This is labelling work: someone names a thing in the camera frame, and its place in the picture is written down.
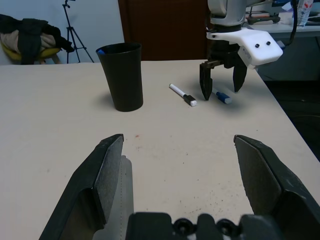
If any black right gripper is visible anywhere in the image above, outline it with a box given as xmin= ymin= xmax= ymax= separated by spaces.
xmin=199 ymin=39 xmax=248 ymax=101

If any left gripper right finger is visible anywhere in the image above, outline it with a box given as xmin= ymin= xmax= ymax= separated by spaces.
xmin=233 ymin=134 xmax=320 ymax=240

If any small blue capped marker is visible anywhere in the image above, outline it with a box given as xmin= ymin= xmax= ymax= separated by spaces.
xmin=211 ymin=87 xmax=233 ymax=105

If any white desk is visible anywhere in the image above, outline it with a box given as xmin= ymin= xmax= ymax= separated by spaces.
xmin=246 ymin=9 xmax=320 ymax=81

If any clear water bottle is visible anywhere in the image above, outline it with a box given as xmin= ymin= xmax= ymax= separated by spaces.
xmin=297 ymin=0 xmax=313 ymax=27

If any black flat device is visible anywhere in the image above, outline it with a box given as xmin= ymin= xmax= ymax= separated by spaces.
xmin=246 ymin=12 xmax=281 ymax=26

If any dark brown door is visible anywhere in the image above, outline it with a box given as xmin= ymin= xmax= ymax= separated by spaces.
xmin=117 ymin=0 xmax=213 ymax=62

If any black capped white marker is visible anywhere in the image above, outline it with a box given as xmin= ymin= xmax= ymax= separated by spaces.
xmin=169 ymin=83 xmax=198 ymax=108

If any grey glasses case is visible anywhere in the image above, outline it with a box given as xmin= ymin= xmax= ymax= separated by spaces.
xmin=94 ymin=154 xmax=135 ymax=240

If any black tripod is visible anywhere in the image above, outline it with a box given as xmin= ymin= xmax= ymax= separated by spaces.
xmin=61 ymin=0 xmax=95 ymax=65

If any black plastic cup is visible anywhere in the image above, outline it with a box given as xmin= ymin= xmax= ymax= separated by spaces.
xmin=96 ymin=42 xmax=145 ymax=113

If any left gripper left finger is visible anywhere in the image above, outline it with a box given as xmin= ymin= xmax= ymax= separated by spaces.
xmin=37 ymin=133 xmax=125 ymax=240

